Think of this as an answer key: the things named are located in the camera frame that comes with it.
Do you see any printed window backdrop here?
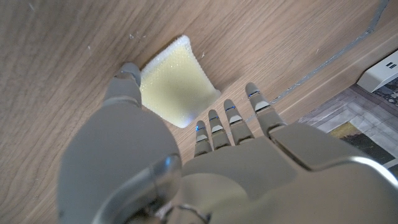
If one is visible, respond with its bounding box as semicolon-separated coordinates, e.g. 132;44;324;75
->
298;79;398;170

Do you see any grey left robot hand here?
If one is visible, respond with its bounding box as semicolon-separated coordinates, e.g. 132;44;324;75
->
57;62;398;224

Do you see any white power strip box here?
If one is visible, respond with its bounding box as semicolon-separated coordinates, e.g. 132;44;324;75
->
356;49;398;93

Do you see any yellow sponge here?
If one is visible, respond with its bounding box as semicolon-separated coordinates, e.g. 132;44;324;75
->
139;34;222;129

